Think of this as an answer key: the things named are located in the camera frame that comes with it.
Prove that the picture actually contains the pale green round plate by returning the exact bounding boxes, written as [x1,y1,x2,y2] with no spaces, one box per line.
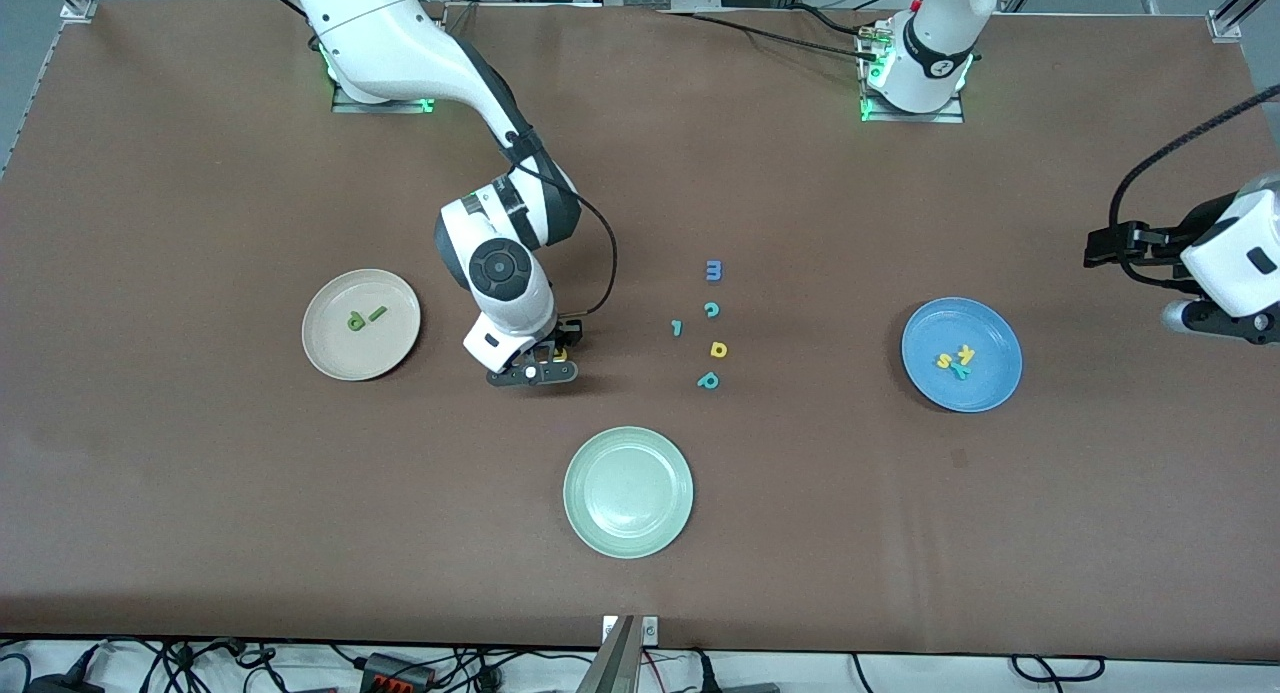
[563,426,695,560]

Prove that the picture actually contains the blue round plate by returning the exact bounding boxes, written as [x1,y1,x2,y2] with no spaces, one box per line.
[901,296,1024,414]

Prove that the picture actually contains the beige round plate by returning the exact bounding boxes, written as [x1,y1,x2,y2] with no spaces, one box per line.
[301,268,422,382]

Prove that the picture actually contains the black orange power strip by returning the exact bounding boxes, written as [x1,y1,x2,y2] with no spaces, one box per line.
[362,653,438,692]

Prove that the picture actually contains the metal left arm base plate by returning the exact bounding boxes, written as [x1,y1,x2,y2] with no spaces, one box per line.
[860,23,966,124]

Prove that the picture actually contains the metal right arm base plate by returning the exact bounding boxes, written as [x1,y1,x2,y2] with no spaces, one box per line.
[332,73,438,114]

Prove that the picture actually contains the aluminium camera post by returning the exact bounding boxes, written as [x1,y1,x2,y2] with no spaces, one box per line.
[578,616,641,693]

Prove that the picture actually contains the black cable on table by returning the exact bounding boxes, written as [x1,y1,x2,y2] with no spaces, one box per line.
[655,8,881,62]

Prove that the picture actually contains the black looped floor cable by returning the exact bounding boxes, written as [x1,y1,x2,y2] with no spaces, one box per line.
[1008,655,1107,684]

